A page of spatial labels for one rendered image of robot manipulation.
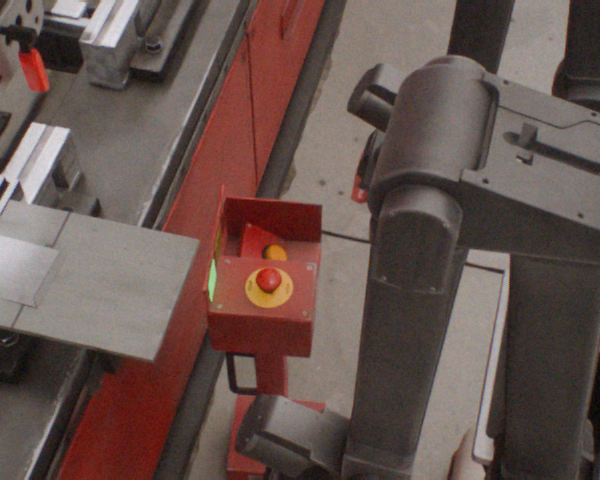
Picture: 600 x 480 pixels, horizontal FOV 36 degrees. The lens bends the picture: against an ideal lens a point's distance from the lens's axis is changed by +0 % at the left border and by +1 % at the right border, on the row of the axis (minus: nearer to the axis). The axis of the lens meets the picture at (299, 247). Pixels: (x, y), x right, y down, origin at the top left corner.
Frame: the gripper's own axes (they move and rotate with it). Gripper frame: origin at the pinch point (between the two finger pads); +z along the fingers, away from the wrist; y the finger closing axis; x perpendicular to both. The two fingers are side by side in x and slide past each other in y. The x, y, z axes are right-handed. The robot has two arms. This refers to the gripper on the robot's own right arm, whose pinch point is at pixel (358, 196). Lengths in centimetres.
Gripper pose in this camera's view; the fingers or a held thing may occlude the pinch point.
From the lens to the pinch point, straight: 123.1
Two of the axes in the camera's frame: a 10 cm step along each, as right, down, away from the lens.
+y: -2.6, 7.9, -5.5
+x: 8.6, 4.5, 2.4
